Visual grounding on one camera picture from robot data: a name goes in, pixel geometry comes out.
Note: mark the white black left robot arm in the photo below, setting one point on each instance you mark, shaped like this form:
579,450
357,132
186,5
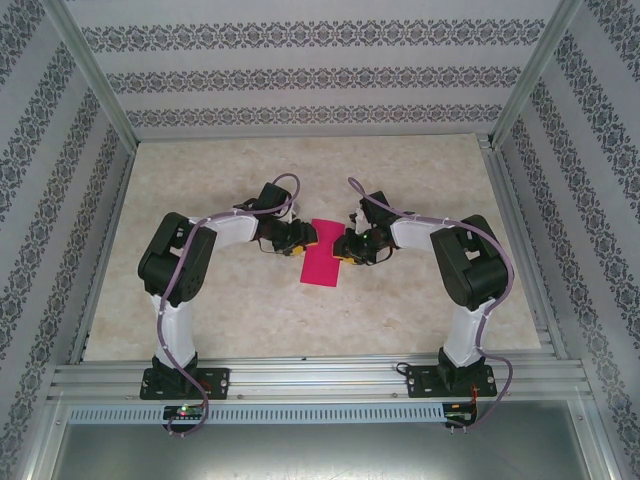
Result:
175,330

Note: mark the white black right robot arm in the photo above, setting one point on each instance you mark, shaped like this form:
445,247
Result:
465,330

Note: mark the grey metal sheet panel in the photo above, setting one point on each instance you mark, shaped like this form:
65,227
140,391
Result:
320,450

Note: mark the right controller circuit board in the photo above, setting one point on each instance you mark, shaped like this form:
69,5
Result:
460,417

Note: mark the controller circuit board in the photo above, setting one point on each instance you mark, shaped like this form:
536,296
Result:
460,417
184,412

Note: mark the left controller circuit board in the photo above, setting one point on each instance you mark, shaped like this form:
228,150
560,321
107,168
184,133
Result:
184,412

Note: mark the aluminium mounting rail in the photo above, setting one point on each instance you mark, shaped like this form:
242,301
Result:
320,380

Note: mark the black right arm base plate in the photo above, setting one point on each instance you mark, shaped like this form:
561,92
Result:
417,382

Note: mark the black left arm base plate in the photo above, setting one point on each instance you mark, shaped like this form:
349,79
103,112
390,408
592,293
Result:
215,382

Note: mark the aluminium side rail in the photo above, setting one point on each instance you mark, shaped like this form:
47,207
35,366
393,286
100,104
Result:
525,260

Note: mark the aluminium frame post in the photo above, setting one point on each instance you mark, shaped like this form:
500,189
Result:
95,70
537,70

